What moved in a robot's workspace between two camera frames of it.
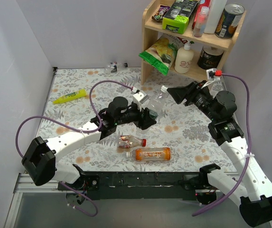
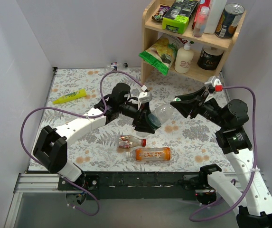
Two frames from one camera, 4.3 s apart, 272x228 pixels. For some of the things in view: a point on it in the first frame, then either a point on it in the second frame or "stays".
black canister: (210, 58) stays
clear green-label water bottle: (157, 103) -> (160, 115)
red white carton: (201, 3) stays
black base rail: (112, 186) stays
